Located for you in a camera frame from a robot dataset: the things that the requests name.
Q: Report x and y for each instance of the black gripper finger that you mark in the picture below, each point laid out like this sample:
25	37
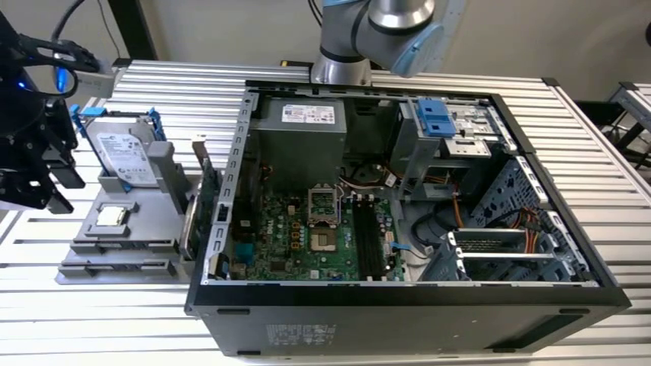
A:
61	129
21	192

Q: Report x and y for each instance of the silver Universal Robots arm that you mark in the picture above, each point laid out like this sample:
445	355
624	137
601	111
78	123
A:
346	34

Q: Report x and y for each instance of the black RAM slot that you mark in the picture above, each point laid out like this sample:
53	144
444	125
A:
366	236
379	236
373	236
359	236

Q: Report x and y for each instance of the hard disk in blue carrier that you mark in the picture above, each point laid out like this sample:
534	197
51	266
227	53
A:
119	152

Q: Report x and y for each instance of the silver CPU chip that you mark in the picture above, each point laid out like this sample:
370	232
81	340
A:
111	216

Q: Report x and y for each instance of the grey parts rack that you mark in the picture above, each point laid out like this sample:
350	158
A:
147	221

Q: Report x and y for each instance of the green graphics card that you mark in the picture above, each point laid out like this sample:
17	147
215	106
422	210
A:
209	198

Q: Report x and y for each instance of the teal board connector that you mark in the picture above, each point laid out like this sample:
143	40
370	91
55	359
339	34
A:
245	254

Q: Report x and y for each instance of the grey power supply unit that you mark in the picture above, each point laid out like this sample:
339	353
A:
301	152

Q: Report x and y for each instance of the yellow black strip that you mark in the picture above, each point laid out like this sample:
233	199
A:
293	63

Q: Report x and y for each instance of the green Dell motherboard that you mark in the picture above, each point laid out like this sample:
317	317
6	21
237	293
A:
285	248

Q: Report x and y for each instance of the CPU socket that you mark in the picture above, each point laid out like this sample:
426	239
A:
326	240

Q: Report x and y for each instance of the round fan unit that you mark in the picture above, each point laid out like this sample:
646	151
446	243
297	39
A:
366	175

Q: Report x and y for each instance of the metal optical disk bay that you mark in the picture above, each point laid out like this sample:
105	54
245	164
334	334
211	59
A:
414	164

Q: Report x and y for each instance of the blue plastic drive latch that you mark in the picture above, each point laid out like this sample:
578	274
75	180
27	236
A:
433	114

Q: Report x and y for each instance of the open black PC case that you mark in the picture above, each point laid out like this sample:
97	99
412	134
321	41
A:
357	328

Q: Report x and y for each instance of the metal hard disk bay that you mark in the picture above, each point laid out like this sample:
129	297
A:
489	240

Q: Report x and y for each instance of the metal slat side table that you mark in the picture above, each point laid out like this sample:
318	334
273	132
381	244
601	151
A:
636	97

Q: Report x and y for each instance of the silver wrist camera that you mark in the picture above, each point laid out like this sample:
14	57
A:
97	82

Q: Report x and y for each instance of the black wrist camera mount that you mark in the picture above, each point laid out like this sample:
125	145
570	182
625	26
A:
89	61

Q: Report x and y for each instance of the black upright post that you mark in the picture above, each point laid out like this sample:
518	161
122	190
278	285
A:
133	26

